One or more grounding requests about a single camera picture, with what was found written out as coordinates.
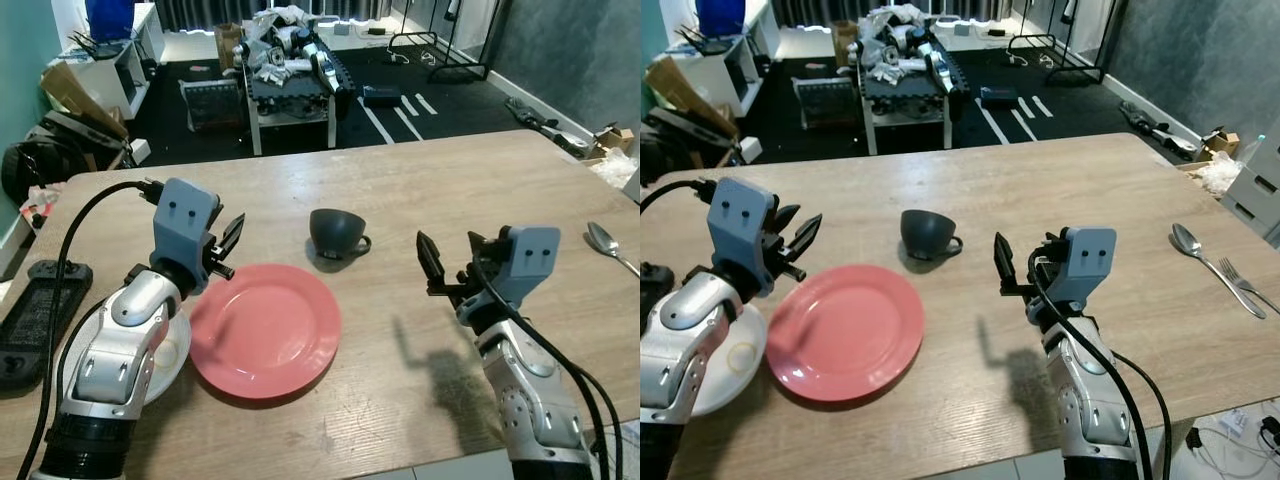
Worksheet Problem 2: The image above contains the pink plate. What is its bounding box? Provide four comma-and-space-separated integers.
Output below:
766, 263, 926, 404
188, 263, 343, 401

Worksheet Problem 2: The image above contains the light wooden table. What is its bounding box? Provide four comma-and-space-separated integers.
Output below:
640, 132, 1280, 480
0, 129, 641, 480

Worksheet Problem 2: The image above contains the dark grey cup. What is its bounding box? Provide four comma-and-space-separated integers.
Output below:
900, 209, 964, 263
308, 208, 373, 261

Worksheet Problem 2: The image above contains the white plate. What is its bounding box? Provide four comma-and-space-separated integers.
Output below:
690, 298, 769, 419
58, 298, 193, 406

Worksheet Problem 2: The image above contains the silver spoon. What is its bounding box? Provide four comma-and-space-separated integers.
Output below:
1170, 222, 1268, 321
586, 221, 641, 279

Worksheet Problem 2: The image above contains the black plastic crate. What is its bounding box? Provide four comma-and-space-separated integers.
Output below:
180, 78, 247, 133
795, 78, 863, 133

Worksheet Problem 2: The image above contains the black floor mat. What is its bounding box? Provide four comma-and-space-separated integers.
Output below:
128, 42, 566, 169

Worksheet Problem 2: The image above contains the black bag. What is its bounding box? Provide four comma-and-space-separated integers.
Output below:
0, 138, 76, 206
640, 125, 701, 186

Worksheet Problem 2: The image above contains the black cart with clutter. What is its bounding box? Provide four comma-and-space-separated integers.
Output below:
240, 5, 358, 156
858, 5, 973, 156

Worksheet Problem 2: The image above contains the white shelf unit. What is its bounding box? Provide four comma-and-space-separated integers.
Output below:
50, 0, 167, 121
660, 0, 783, 119

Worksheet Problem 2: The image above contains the flat brown cardboard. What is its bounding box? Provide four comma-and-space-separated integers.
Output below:
645, 55, 741, 141
40, 60, 133, 141

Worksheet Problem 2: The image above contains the black metal rack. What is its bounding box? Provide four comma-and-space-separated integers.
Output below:
1005, 0, 1126, 86
385, 0, 513, 84

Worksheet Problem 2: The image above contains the small cardboard box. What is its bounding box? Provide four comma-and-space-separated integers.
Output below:
592, 124, 638, 159
1203, 127, 1243, 161

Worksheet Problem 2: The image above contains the silver fork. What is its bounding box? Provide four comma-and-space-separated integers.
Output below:
1218, 257, 1280, 316

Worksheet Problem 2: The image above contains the black handheld controller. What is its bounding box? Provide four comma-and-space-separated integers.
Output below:
0, 258, 94, 391

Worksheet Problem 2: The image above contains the white drawer unit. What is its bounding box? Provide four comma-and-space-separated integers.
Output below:
1218, 135, 1280, 249

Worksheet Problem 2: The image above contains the blue plastic bin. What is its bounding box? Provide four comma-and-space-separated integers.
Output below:
84, 0, 137, 43
695, 0, 747, 37

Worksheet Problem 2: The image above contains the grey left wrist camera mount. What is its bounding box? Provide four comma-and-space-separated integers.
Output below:
152, 178, 223, 277
708, 178, 779, 273

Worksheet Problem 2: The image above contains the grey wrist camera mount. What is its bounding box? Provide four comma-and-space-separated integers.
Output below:
1050, 227, 1117, 311
152, 178, 223, 277
490, 225, 563, 311
708, 178, 779, 273

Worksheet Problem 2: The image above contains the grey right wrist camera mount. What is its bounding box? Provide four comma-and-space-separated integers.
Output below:
1050, 227, 1117, 311
490, 225, 563, 311

